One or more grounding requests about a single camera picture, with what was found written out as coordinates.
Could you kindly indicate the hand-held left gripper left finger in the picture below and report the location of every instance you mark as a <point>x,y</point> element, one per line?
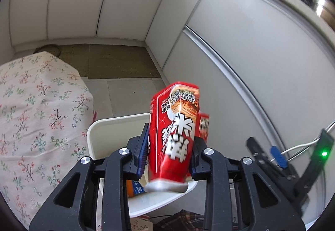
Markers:
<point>142,153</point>

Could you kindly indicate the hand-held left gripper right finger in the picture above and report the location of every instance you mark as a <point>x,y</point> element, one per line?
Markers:
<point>195,168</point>

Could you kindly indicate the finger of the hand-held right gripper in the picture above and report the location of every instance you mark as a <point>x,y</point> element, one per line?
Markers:
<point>261,153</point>
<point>278,157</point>

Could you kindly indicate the white plastic bin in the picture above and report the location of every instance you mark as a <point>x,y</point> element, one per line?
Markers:
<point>117,131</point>

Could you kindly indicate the tall blue box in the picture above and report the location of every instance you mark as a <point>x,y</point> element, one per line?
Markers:
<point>138,187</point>

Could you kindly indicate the plaid clothing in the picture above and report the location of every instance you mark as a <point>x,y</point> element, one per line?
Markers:
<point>180,221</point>

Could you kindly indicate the brown floor mat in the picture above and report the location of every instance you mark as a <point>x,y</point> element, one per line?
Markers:
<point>117,60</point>

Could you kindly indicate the floral tablecloth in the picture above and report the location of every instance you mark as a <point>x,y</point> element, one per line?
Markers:
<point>39,121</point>

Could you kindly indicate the white kitchen cabinets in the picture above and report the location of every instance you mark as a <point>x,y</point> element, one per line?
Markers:
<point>235,45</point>

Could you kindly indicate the dark round object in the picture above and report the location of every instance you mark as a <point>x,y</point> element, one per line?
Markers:
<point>48,49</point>

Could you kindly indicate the steel pot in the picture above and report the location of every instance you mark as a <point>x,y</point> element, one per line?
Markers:
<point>324,8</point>

